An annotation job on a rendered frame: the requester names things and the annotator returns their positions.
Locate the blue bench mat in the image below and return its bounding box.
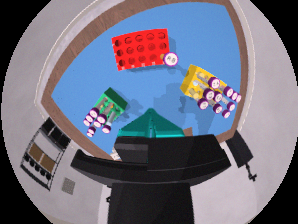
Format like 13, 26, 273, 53
51, 2, 241, 155

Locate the green tube rack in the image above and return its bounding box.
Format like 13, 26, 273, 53
94, 87, 128, 120

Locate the white tube cap with magenta rim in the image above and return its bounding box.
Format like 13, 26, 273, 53
86, 113, 95, 122

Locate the red rack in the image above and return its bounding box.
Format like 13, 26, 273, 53
111, 29, 169, 71

